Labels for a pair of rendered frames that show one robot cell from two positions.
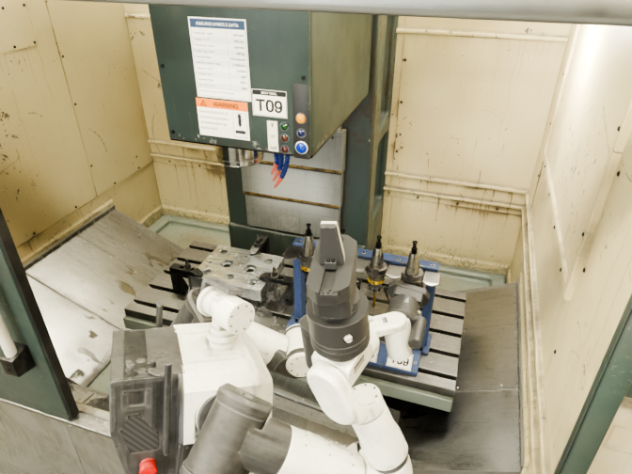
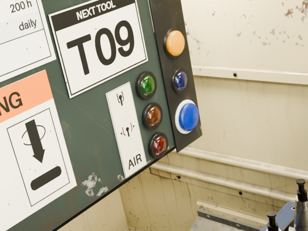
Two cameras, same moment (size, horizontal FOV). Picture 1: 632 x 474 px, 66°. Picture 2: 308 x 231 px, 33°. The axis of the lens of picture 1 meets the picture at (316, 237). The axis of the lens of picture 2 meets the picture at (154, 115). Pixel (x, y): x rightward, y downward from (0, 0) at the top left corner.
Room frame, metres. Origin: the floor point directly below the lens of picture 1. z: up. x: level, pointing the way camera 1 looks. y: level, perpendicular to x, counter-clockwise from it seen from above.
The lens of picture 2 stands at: (1.04, 0.50, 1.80)
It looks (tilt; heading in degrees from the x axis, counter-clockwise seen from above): 21 degrees down; 297
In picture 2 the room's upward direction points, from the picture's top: 11 degrees counter-clockwise
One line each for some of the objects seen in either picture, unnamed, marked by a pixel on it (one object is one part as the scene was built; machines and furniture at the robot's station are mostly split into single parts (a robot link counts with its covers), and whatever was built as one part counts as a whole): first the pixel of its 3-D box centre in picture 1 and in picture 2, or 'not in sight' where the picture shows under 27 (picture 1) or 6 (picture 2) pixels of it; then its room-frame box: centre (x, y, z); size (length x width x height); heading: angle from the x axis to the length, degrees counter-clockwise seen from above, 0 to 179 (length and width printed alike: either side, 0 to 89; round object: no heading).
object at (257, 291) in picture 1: (239, 271); not in sight; (1.55, 0.30, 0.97); 0.29 x 0.23 x 0.05; 71
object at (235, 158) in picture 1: (239, 141); not in sight; (1.53, 0.25, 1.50); 0.16 x 0.16 x 0.12
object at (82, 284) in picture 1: (118, 285); not in sight; (1.74, 0.88, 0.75); 0.89 x 0.67 x 0.26; 161
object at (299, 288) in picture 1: (299, 283); not in sight; (1.36, 0.06, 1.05); 0.10 x 0.05 x 0.30; 161
